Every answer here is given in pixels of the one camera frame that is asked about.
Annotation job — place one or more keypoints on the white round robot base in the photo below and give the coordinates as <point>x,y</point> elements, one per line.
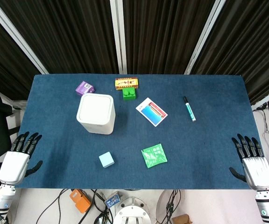
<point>132,212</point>

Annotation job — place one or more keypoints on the brown cardboard box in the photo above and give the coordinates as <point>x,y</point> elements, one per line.
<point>182,219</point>

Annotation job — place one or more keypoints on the orange box device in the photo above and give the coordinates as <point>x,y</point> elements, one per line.
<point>79,200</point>

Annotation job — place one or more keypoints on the blue circuit module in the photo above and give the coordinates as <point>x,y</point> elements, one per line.
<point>113,200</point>

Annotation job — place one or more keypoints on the blue table cloth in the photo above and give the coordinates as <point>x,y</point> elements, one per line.
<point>195,144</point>

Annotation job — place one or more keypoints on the black curtain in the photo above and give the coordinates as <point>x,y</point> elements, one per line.
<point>62,35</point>

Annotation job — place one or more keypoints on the green black marker pen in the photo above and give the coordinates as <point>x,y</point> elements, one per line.
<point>189,109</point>

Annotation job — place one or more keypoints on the white blue printed card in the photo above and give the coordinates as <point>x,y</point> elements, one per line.
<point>152,112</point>

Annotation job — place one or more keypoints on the light blue cube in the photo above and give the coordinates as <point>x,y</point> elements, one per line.
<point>106,159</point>

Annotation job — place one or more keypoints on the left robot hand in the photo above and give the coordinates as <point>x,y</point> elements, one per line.
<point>13,166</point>

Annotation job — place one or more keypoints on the green crumpled packet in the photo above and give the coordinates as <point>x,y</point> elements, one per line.
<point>154,155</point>

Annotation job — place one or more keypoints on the purple small carton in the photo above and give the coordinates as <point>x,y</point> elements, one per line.
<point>85,88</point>

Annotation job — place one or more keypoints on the yellow red snack box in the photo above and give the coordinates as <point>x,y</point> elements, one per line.
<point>126,83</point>

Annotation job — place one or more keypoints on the white square bin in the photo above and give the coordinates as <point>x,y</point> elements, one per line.
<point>96,114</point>

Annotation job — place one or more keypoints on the green toy brick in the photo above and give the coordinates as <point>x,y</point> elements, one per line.
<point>129,93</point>

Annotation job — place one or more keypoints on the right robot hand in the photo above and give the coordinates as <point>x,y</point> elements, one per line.
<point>258,171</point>

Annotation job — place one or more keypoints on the white frame post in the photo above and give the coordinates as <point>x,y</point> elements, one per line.
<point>15,35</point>
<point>118,35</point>
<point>203,35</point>

